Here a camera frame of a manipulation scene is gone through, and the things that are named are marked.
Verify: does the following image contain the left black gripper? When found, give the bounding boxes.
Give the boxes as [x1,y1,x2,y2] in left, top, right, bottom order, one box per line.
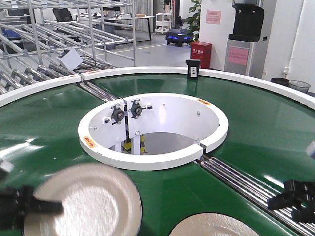
[0,185,63,230]

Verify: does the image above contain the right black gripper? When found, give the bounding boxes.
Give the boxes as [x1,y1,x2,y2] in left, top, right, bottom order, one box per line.
[267,179,315,223]

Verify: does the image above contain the cream plate black rim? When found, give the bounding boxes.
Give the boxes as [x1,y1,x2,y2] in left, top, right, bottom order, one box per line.
[170,212,258,236]
[24,163,142,236]

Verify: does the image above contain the steel conveyor rollers right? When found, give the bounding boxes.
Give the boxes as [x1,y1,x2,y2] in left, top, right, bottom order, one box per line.
[194,155,315,236]

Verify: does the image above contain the steel conveyor rollers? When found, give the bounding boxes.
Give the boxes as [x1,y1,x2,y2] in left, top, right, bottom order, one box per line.
[78,82,118,102]
[194,155,315,236]

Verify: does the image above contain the green circular conveyor belt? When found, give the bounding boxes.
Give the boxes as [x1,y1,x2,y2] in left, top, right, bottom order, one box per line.
[0,74,315,236]

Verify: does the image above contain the white outer rim guard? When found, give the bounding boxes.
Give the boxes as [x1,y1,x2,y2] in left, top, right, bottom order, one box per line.
[0,66,315,109]

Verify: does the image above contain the steel conveyor rollers left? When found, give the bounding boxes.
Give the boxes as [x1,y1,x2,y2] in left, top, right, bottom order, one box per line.
[78,82,118,102]

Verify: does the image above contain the black round bin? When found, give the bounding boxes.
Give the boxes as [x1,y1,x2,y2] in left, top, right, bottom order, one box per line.
[270,77,289,87]

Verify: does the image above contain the white control box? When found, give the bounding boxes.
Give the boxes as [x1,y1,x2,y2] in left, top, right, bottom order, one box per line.
[56,48,83,71]

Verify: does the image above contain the metal roller rack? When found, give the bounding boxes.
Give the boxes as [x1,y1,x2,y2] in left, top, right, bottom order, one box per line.
[0,0,135,94]

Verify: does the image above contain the black sensor box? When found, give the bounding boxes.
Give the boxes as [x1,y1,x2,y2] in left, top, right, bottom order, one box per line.
[186,59,200,80]

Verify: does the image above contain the red fire equipment box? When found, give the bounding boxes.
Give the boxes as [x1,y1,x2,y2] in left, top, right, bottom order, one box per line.
[190,41,212,69]

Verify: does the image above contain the black water dispenser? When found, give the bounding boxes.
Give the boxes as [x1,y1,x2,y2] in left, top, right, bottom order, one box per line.
[228,0,264,42]

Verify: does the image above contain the white office desk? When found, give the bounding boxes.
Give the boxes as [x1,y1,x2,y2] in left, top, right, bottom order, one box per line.
[71,13,155,42]

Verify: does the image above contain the blue lit mobile robot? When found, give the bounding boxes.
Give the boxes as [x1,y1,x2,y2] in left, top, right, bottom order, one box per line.
[165,16,192,47]

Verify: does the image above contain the green potted plant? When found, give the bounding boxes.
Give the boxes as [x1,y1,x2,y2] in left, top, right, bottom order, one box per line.
[186,0,201,41]

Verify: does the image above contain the white utility cart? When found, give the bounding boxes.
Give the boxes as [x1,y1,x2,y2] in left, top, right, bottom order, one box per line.
[155,13,171,34]

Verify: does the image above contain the left black bearing mount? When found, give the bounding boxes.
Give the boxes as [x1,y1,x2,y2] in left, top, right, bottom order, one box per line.
[111,104,125,125]

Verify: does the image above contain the black bearing mount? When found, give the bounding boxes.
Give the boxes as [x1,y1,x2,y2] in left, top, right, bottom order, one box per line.
[130,99,142,119]
[111,104,125,125]

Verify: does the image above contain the wire mesh waste basket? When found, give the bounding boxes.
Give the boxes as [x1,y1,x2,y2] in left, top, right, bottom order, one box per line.
[289,80,311,93]

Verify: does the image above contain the right black bearing mount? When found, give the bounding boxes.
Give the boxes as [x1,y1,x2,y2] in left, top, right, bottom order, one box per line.
[130,99,142,119]

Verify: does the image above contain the white inner ring guard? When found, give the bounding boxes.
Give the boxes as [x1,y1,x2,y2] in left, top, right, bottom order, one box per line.
[78,93,229,171]

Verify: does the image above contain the pink wall notice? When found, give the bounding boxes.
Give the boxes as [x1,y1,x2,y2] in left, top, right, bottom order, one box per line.
[206,10,221,25]

